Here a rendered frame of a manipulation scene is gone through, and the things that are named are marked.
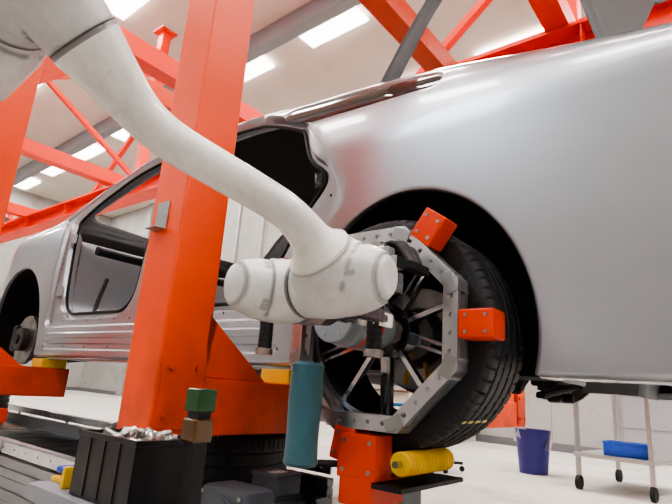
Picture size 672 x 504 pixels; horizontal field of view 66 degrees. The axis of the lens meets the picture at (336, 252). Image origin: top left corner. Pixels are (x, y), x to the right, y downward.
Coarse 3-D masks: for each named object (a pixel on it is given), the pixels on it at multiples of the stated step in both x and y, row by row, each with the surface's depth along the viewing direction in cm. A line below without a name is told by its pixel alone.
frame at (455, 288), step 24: (360, 240) 149; (384, 240) 144; (408, 240) 139; (432, 264) 132; (456, 288) 126; (456, 312) 125; (312, 336) 158; (456, 336) 123; (312, 360) 157; (456, 360) 122; (432, 384) 124; (336, 408) 143; (408, 408) 127; (432, 408) 129; (408, 432) 131
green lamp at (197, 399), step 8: (192, 392) 89; (200, 392) 88; (208, 392) 89; (216, 392) 91; (192, 400) 89; (200, 400) 88; (208, 400) 89; (192, 408) 88; (200, 408) 88; (208, 408) 89
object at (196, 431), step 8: (184, 424) 89; (192, 424) 87; (200, 424) 87; (208, 424) 89; (184, 432) 88; (192, 432) 87; (200, 432) 87; (208, 432) 89; (184, 440) 88; (192, 440) 86; (200, 440) 87; (208, 440) 88
